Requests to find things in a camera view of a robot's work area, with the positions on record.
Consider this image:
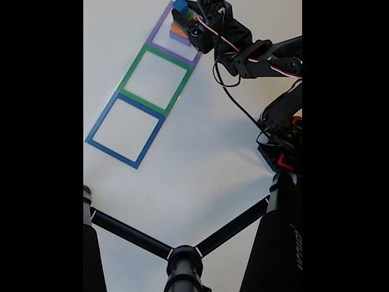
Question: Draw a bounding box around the gripper camera board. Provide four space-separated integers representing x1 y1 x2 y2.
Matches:
196 0 228 26

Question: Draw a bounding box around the flat purple block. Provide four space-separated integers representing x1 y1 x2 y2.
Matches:
169 30 191 47

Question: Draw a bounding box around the green square frame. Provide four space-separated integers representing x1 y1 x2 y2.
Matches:
117 43 195 118

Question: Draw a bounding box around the red black table clamp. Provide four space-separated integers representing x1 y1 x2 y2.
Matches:
278 153 301 172

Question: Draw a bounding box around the purple square frame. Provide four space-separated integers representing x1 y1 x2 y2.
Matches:
145 0 204 68

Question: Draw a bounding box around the orange cube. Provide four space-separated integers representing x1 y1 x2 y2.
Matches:
170 21 190 40

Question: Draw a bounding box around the blue square frame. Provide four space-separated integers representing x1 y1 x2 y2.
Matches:
84 92 167 170

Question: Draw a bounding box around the black camera cable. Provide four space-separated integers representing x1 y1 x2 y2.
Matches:
212 12 274 141

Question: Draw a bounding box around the black tripod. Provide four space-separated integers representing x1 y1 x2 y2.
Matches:
83 172 303 292

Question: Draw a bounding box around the red white servo cable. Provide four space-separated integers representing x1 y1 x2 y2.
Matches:
196 15 303 78

